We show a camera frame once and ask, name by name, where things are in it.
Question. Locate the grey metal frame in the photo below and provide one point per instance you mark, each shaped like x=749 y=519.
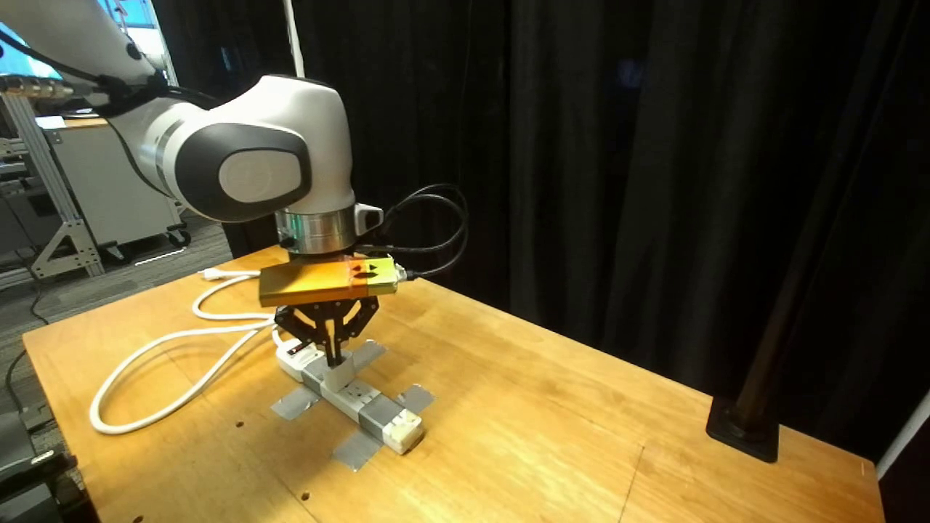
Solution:
x=48 y=192

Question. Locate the black pole with base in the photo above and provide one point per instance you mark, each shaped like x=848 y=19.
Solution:
x=765 y=388

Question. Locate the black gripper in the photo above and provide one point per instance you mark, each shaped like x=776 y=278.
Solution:
x=326 y=314

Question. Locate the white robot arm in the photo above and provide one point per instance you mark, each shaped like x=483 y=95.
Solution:
x=252 y=165

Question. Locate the white power strip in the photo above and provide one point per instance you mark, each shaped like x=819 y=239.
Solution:
x=397 y=425

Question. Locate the grey duct tape strip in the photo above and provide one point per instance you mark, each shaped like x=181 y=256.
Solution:
x=294 y=403
x=365 y=448

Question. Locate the white pole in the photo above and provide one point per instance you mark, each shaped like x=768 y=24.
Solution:
x=901 y=438
x=294 y=40

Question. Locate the black curtain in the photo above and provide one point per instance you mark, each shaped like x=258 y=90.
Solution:
x=582 y=147

